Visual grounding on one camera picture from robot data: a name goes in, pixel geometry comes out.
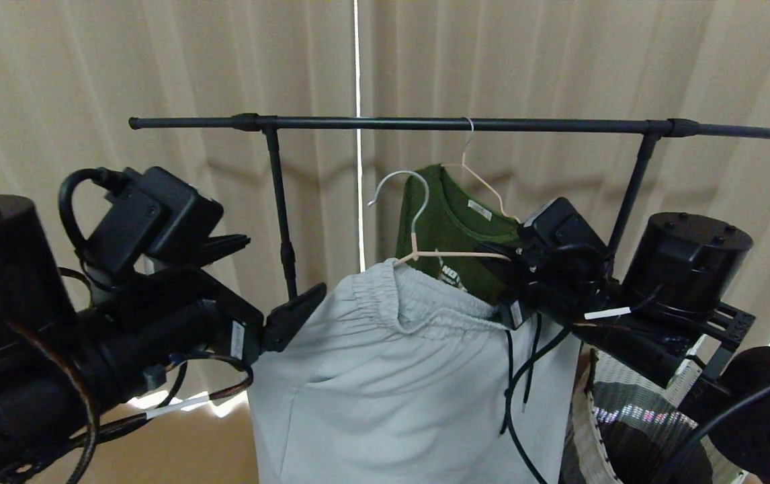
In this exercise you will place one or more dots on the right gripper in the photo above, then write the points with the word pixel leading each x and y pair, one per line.
pixel 560 296

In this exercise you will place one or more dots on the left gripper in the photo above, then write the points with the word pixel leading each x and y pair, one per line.
pixel 177 329

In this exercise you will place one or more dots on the green printed shirt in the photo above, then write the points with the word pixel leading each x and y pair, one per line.
pixel 452 228

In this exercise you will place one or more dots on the pink clothes hanger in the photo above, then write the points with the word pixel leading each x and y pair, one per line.
pixel 486 188
pixel 422 195

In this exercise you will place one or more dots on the pale grey garment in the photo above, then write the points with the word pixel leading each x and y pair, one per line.
pixel 392 403

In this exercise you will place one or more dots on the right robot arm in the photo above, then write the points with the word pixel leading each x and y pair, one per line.
pixel 687 262

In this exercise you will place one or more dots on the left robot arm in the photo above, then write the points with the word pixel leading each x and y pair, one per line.
pixel 2 302

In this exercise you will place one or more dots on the white laundry basket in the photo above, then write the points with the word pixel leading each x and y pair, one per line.
pixel 633 417

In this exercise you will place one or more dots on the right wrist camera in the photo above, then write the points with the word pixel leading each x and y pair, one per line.
pixel 560 232

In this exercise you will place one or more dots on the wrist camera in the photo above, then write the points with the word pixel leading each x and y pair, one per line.
pixel 156 215
pixel 560 232

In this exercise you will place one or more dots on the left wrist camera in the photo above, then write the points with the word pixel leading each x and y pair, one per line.
pixel 156 215

